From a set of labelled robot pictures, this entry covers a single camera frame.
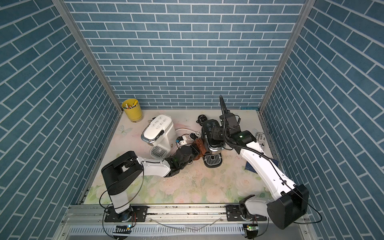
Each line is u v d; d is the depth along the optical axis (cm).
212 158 91
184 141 82
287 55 89
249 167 89
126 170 48
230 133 57
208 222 72
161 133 79
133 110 102
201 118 112
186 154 67
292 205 38
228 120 56
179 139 81
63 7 70
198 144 85
